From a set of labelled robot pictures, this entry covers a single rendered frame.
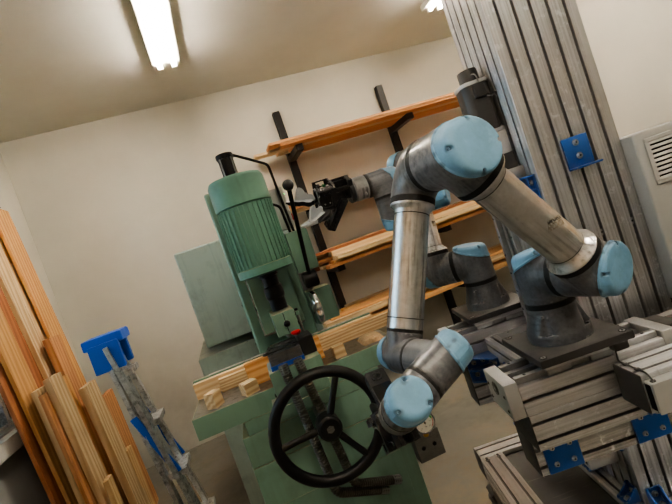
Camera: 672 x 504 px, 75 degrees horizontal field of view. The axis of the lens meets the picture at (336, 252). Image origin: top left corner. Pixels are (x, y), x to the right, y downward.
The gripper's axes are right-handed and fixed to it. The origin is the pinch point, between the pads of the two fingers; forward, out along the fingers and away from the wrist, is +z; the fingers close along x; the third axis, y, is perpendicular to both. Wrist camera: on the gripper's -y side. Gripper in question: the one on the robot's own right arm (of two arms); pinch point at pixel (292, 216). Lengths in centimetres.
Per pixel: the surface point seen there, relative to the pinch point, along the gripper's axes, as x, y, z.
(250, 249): 3.2, -4.0, 15.0
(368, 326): 19.5, -36.8, -12.5
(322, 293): -1.4, -35.7, -4.2
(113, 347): -39, -59, 79
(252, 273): 7.1, -9.7, 16.7
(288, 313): 14.3, -23.3, 10.6
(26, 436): -45, -97, 135
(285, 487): 50, -50, 28
